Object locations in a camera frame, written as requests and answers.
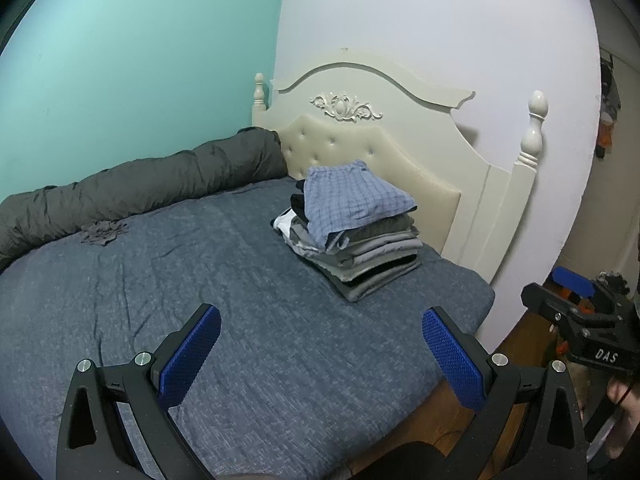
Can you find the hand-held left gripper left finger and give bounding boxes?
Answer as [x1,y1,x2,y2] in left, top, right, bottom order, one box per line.
[56,303,222,480]

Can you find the blue plaid shorts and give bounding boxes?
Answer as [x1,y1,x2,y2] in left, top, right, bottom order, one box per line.
[303,159,419,253]

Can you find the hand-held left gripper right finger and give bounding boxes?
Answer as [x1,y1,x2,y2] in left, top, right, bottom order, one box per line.
[421,306,588,480]

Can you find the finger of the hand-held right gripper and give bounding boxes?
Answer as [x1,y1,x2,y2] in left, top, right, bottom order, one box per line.
[551,267,598,307]
[521,282,576,332]

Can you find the orange hanging item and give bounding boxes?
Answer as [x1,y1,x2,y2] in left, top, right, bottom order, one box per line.
[595,112,615,161]

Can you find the dark grey rolled duvet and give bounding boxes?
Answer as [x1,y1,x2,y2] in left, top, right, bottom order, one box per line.
[0,127,288,273]

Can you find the stack of folded clothes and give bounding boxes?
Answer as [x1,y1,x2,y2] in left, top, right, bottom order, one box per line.
[272,192,425,303]

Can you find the person's right hand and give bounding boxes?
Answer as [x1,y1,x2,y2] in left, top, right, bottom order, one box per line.
[606,377,640,461]

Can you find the cream tufted headboard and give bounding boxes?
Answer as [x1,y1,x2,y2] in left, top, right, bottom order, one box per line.
[251,49,550,283]

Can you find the dark hanging garment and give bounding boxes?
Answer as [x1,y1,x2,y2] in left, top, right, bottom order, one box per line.
[597,50,622,117]

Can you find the small crumpled grey cloth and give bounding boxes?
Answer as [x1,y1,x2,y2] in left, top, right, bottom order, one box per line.
[80,219,132,248]

